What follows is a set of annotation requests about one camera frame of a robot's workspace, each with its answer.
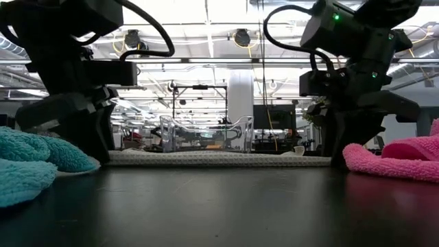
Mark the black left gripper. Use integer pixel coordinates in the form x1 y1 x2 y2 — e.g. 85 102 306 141
15 47 119 165

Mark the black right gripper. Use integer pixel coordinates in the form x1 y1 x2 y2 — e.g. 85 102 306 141
306 60 422 168

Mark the clear plastic bin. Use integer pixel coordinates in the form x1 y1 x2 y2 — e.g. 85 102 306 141
159 115 254 154

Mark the pink microfiber towel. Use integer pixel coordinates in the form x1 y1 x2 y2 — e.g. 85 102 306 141
342 118 439 183

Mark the teal microfiber towel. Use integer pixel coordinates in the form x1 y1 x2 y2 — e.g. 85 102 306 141
0 126 101 209

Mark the grey waffle microfiber towel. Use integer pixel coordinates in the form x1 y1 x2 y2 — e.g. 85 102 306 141
102 146 333 168

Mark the black monitor screen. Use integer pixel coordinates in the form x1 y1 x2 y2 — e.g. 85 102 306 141
252 104 296 130

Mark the white round pillar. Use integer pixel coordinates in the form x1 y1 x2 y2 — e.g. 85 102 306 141
228 70 254 121

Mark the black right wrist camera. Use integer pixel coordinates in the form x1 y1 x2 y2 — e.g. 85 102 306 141
298 70 346 97

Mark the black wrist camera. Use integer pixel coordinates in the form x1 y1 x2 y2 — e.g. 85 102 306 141
298 70 346 97
82 60 139 86

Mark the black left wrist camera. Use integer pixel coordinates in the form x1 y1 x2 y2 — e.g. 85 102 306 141
82 60 139 86

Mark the thin yellow hanging cable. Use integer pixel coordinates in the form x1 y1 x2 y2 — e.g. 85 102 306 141
266 108 278 152

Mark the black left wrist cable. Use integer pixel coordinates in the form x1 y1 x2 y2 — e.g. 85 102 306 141
116 0 176 62

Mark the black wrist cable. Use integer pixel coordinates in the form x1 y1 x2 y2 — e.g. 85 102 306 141
263 5 335 71
116 0 176 62

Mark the black ceiling cable reel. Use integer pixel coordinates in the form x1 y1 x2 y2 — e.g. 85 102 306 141
123 29 142 49
234 28 252 47

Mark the black metal rig frame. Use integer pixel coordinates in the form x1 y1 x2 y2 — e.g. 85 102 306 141
172 84 228 124

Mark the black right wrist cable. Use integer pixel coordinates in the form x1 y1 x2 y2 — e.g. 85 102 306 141
263 5 335 71

